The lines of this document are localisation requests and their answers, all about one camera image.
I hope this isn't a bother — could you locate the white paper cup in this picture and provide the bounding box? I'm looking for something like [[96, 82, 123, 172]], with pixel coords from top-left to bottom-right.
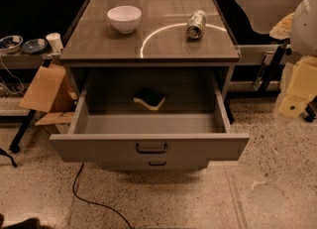
[[46, 33, 63, 54]]

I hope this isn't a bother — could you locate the white ceramic bowl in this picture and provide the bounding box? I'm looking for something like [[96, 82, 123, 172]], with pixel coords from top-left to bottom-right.
[[107, 6, 142, 34]]

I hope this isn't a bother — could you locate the open grey top drawer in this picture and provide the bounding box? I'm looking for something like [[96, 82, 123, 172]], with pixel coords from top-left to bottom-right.
[[51, 70, 249, 168]]

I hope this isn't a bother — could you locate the crushed metal can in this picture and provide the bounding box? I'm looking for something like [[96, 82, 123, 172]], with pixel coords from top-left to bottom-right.
[[186, 10, 207, 40]]

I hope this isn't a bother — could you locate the blue patterned bowl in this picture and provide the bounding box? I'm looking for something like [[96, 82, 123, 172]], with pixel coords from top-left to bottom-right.
[[0, 35, 23, 54]]

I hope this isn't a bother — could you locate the black drawer handle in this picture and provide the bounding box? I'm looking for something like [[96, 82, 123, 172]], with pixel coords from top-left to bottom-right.
[[136, 143, 167, 155], [148, 162, 166, 167]]

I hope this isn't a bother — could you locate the grey side shelf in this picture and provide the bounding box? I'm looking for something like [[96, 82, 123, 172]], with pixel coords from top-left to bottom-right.
[[0, 53, 59, 70]]

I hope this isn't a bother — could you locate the dark blue plate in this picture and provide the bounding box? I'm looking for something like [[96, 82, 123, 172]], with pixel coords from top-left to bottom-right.
[[22, 39, 48, 55]]

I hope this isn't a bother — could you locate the brown cardboard box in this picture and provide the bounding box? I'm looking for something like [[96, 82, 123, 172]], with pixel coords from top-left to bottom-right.
[[19, 63, 77, 126]]

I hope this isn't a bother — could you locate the black floor cable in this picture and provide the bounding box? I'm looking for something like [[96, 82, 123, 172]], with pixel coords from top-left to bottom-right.
[[71, 162, 134, 229]]

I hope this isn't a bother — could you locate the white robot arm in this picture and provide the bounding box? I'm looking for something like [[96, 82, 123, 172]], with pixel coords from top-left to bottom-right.
[[269, 0, 317, 118]]

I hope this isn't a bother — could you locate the black top drawer handle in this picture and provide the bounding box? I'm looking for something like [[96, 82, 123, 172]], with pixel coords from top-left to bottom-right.
[[136, 143, 167, 155]]

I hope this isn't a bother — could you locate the black lower drawer handle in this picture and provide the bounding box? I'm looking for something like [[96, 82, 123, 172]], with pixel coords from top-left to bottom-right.
[[148, 162, 166, 167]]

